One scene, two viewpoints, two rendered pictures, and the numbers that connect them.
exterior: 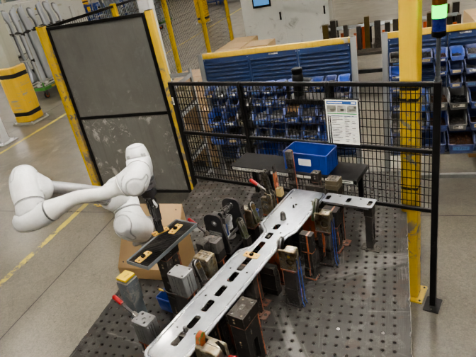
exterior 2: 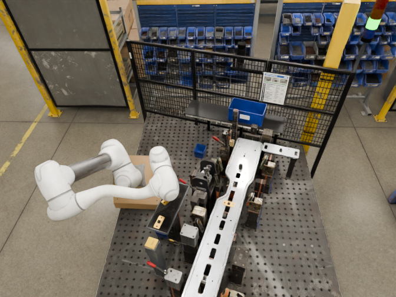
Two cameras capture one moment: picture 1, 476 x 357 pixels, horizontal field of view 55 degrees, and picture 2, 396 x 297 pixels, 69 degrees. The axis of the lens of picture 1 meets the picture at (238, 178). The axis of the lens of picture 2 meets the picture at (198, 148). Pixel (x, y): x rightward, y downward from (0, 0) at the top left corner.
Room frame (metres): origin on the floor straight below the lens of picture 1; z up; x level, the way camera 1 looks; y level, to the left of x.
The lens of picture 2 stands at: (0.85, 0.49, 2.73)
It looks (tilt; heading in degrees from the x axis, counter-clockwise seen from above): 47 degrees down; 344
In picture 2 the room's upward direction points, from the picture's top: 3 degrees counter-clockwise
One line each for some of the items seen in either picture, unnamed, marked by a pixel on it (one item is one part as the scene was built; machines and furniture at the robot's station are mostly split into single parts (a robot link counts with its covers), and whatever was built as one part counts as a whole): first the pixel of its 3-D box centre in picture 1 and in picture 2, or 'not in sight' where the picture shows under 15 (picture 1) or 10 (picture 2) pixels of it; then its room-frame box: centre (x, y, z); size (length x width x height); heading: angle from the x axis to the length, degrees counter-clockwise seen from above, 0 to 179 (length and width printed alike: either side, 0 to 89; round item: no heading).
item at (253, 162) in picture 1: (295, 166); (233, 116); (2.68, -0.38, 1.02); 0.90 x 0.22 x 0.03; 52
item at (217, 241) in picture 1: (219, 268); (201, 208); (1.94, 0.18, 0.89); 0.13 x 0.11 x 0.38; 52
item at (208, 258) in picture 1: (212, 285); (200, 225); (1.81, 0.23, 0.89); 0.13 x 0.11 x 0.38; 52
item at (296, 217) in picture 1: (251, 258); (228, 207); (1.83, 0.01, 1.00); 1.38 x 0.22 x 0.02; 142
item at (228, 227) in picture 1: (230, 244); (205, 189); (2.05, 0.11, 0.94); 0.18 x 0.13 x 0.49; 142
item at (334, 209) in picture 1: (332, 229); (266, 167); (2.16, -0.47, 0.84); 0.11 x 0.10 x 0.28; 52
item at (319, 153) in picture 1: (310, 157); (247, 111); (2.61, -0.48, 1.10); 0.30 x 0.17 x 0.13; 51
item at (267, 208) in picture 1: (271, 220); (224, 161); (2.32, -0.15, 0.88); 0.07 x 0.06 x 0.35; 52
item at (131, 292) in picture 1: (139, 315); (157, 259); (1.66, 0.57, 0.92); 0.08 x 0.08 x 0.44; 52
